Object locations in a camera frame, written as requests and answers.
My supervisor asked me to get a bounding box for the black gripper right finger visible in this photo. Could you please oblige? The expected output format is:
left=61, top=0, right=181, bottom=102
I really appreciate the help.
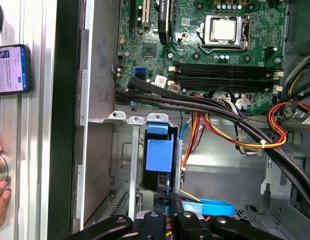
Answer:
left=170, top=194, right=286, bottom=240

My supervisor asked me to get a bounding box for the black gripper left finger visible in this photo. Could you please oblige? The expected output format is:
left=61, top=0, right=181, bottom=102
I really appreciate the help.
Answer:
left=61, top=192, right=170, bottom=240

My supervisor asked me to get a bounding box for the hard disk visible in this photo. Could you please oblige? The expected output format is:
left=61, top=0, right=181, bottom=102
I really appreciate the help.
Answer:
left=142, top=121, right=180, bottom=195

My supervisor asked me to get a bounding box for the small round knob tool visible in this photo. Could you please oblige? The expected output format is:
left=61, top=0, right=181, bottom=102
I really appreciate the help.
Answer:
left=0, top=149, right=10, bottom=185

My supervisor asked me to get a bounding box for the metal disk bay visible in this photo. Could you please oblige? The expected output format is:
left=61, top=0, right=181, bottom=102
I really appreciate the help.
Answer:
left=107, top=111, right=186, bottom=226

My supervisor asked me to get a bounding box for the person's hand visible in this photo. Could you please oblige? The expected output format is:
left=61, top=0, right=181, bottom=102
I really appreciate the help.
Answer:
left=0, top=133, right=12, bottom=229

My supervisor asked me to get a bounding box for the black RAM slot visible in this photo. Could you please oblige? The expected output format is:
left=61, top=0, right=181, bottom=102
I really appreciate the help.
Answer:
left=168, top=62, right=283, bottom=77
left=168, top=75, right=283, bottom=93

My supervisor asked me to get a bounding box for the blue SATA port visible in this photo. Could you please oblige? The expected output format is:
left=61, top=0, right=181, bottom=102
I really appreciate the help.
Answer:
left=134, top=66, right=148, bottom=82

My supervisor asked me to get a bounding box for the black open PC case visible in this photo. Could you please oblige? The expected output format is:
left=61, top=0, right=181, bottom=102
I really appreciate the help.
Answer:
left=47, top=0, right=310, bottom=240

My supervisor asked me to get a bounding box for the green motherboard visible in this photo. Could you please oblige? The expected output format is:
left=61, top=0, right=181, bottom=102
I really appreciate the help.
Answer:
left=116, top=0, right=290, bottom=116

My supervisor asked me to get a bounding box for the CPU socket with metal cover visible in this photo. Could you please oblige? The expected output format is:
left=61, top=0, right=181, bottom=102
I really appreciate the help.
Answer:
left=197, top=13, right=252, bottom=55

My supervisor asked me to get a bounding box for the silver CPU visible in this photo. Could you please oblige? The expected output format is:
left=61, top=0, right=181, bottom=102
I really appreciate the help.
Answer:
left=210, top=18, right=238, bottom=43

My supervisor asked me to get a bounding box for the black graphics card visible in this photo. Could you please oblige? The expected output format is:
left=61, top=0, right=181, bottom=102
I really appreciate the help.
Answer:
left=157, top=0, right=172, bottom=46

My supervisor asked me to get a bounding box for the black smartphone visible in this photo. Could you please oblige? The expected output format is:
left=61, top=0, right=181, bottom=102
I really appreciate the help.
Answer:
left=0, top=44, right=33, bottom=97

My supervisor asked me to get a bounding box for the white expansion slot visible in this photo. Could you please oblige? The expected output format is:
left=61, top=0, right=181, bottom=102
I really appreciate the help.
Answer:
left=141, top=0, right=150, bottom=28

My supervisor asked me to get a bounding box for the grey power supply unit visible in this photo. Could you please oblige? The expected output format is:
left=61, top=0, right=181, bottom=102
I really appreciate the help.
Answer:
left=284, top=0, right=310, bottom=57

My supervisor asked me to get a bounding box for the blue disk data wire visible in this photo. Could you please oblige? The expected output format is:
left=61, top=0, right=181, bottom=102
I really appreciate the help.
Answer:
left=179, top=118, right=236, bottom=217

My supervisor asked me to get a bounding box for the orange yellow red wire bundle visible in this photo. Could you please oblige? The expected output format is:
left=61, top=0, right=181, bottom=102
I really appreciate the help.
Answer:
left=181, top=99, right=310, bottom=161

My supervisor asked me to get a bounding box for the thick black cable bundle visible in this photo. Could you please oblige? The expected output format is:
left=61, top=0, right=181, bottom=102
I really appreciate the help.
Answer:
left=115, top=76, right=310, bottom=218

